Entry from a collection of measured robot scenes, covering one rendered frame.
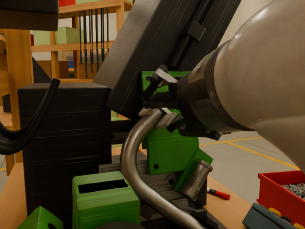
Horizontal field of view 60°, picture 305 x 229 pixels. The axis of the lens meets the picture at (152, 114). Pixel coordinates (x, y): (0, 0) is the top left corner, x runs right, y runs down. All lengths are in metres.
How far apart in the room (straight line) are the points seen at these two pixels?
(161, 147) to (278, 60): 0.39
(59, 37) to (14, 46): 2.59
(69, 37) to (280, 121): 3.68
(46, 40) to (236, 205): 3.56
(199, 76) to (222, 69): 0.04
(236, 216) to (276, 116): 0.59
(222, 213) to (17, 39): 1.02
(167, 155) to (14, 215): 0.50
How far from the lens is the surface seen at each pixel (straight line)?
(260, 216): 0.70
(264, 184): 1.01
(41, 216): 0.26
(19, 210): 0.89
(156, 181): 0.56
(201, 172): 0.54
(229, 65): 0.21
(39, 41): 4.12
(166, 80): 0.35
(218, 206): 0.80
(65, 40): 3.78
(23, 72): 1.26
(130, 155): 0.48
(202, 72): 0.26
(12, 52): 1.27
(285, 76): 0.17
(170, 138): 0.54
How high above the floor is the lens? 1.27
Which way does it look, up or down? 9 degrees down
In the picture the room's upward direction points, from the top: straight up
